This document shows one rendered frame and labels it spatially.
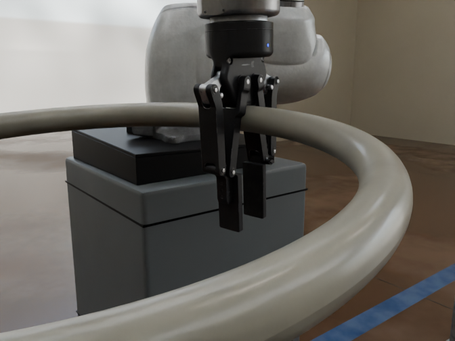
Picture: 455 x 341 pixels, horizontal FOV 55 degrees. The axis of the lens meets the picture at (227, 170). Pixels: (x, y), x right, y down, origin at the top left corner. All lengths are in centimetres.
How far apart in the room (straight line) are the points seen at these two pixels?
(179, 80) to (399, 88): 666
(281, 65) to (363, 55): 692
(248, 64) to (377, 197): 31
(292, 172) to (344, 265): 77
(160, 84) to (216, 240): 33
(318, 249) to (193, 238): 65
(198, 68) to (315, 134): 52
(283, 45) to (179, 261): 47
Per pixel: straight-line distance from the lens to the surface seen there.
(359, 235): 18
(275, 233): 94
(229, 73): 47
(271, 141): 55
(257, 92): 50
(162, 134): 89
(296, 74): 93
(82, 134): 99
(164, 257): 79
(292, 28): 91
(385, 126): 758
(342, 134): 37
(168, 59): 90
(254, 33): 47
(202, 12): 48
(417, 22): 737
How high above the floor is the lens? 99
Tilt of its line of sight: 12 degrees down
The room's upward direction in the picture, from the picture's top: straight up
